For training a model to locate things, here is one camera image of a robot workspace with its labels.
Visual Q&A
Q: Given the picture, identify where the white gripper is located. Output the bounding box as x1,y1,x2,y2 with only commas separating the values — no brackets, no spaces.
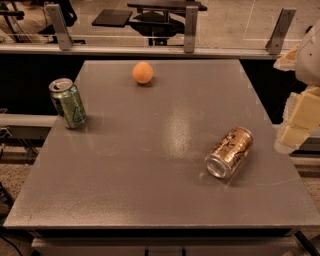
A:
273,20,320,154

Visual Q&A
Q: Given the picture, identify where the orange fruit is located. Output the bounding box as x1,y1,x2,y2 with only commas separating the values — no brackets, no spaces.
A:
132,62,154,84

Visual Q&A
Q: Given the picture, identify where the orange soda can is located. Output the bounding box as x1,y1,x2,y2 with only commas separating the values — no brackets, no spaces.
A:
205,127,254,179

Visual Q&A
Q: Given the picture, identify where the green soda can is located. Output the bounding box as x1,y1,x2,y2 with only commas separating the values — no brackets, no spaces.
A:
49,78,87,129

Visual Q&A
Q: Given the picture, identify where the black office chair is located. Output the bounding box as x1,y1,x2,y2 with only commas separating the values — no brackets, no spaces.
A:
92,0,207,46

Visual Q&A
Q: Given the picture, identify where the right metal bracket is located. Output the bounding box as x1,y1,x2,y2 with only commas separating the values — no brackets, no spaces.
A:
265,8,297,55

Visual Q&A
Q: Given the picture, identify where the metal bracket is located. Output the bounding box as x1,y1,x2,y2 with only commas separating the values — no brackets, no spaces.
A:
184,6,198,53
265,8,297,55
45,4,73,51

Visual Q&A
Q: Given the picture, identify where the middle metal bracket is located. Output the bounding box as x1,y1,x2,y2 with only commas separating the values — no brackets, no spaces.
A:
184,6,198,53

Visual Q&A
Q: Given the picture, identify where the left metal bracket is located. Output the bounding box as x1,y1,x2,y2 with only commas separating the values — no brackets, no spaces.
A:
45,4,73,51

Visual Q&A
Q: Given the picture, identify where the metal rail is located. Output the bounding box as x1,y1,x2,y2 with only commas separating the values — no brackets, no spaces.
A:
0,43,287,60

